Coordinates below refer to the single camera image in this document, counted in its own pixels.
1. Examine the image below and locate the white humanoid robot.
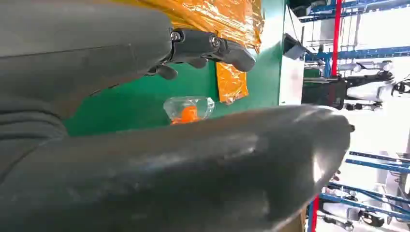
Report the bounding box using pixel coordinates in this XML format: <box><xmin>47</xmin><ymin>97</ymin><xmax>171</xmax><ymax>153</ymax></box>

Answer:
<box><xmin>337</xmin><ymin>60</ymin><xmax>410</xmax><ymax>111</ymax></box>
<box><xmin>320</xmin><ymin>188</ymin><xmax>390</xmax><ymax>232</ymax></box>

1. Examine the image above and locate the blue metal rack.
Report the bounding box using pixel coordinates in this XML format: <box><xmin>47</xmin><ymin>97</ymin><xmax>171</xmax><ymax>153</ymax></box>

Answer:
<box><xmin>307</xmin><ymin>150</ymin><xmax>410</xmax><ymax>232</ymax></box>
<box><xmin>299</xmin><ymin>0</ymin><xmax>410</xmax><ymax>79</ymax></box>

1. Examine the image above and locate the white table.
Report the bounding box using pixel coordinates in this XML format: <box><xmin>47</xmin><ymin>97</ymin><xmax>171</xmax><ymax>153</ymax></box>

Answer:
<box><xmin>278</xmin><ymin>9</ymin><xmax>306</xmax><ymax>106</ymax></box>

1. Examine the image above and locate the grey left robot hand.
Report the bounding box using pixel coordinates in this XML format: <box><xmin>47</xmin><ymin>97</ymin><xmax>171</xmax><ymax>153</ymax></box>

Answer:
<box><xmin>0</xmin><ymin>0</ymin><xmax>356</xmax><ymax>232</ymax></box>

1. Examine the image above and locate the green table mat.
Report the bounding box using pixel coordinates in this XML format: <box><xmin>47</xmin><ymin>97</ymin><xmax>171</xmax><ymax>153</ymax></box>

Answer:
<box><xmin>63</xmin><ymin>0</ymin><xmax>286</xmax><ymax>138</ymax></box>

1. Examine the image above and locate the orange drink bottle clear cap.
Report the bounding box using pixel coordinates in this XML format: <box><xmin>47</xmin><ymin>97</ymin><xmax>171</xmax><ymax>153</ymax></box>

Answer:
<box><xmin>163</xmin><ymin>96</ymin><xmax>216</xmax><ymax>126</ymax></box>

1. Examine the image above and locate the dark equipment box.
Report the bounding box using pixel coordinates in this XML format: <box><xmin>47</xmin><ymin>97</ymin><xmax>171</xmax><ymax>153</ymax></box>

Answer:
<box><xmin>301</xmin><ymin>76</ymin><xmax>347</xmax><ymax>108</ymax></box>

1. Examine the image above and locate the red post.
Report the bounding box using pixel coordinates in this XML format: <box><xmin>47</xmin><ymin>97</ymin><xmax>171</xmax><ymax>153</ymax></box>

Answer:
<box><xmin>311</xmin><ymin>0</ymin><xmax>344</xmax><ymax>232</ymax></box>

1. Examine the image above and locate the yellow plastic sheet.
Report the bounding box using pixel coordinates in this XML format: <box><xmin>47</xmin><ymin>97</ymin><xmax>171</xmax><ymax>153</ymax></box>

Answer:
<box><xmin>112</xmin><ymin>0</ymin><xmax>265</xmax><ymax>106</ymax></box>

